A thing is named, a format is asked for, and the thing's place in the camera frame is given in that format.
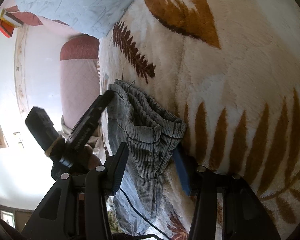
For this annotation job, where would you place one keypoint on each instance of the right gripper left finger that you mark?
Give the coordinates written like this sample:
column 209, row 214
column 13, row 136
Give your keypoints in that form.
column 75, row 206

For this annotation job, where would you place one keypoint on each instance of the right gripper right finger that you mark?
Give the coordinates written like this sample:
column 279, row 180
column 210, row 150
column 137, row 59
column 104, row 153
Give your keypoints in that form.
column 244, row 217

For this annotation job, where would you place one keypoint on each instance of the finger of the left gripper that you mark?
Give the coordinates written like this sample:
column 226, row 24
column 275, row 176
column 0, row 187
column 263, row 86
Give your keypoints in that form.
column 84, row 129

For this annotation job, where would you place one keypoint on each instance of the blue denim jeans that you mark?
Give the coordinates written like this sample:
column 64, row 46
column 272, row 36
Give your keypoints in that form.
column 151, row 133

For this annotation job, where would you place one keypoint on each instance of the green white patterned quilt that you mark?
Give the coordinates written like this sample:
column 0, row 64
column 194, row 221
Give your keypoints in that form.
column 113, row 222

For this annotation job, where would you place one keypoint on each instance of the pink bolster cushion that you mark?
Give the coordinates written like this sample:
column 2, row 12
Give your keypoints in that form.
column 79, row 80

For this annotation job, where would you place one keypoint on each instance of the pink maroon headboard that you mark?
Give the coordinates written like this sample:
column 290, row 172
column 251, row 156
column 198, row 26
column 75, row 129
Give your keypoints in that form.
column 54, row 26

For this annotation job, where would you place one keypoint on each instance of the stack of books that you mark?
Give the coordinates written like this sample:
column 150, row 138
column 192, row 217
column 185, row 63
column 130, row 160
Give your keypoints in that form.
column 8, row 22

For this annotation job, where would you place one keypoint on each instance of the light blue pillow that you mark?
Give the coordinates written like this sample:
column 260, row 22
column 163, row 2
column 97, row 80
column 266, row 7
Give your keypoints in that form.
column 93, row 17

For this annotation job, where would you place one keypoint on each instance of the leaf pattern bed blanket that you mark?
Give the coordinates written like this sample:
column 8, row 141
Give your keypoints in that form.
column 231, row 70

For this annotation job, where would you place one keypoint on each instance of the beige wall switch plate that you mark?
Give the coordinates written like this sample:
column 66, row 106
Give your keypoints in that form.
column 18, row 141

